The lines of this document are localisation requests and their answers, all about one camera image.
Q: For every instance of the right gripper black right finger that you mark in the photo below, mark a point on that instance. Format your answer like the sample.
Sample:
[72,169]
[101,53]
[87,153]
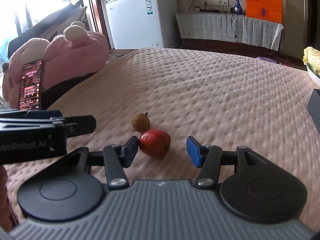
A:
[248,184]

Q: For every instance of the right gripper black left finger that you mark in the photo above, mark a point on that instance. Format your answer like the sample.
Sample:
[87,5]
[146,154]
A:
[75,185]

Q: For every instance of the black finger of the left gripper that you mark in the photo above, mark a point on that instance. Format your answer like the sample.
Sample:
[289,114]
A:
[73,126]

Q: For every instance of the red fruit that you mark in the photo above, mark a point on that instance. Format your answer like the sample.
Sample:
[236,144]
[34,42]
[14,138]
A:
[155,143]

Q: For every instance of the smartphone with lit screen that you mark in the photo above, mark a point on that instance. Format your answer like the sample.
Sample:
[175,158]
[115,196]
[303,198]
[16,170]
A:
[31,86]

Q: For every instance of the brown longan with stem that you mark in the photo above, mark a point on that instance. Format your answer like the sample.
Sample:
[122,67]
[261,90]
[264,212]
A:
[140,122]

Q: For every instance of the pink plush toy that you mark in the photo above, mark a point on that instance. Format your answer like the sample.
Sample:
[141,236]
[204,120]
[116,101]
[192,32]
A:
[67,60]

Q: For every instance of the pink textured bed cover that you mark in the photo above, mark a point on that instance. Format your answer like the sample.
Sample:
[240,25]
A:
[218,99]

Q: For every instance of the grey cardboard box lid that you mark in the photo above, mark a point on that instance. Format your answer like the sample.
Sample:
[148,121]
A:
[313,107]

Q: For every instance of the light blue plate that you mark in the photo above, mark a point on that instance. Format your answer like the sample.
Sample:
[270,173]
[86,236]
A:
[313,76]

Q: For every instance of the white chest freezer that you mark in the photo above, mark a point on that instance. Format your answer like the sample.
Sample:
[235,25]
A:
[136,24]

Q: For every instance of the napa cabbage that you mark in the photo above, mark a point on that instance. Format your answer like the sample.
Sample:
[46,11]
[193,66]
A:
[312,58]

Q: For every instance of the cabinet with white cloth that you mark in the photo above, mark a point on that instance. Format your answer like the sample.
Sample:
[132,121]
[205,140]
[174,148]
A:
[229,33]

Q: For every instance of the blue glass bottle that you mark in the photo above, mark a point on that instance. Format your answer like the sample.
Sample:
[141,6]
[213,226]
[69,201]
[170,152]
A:
[237,9]

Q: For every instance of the orange paper bag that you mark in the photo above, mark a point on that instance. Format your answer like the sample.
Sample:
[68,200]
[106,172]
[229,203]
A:
[269,10]

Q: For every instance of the white power strip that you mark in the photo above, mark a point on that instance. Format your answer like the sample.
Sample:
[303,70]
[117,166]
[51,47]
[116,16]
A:
[216,2]

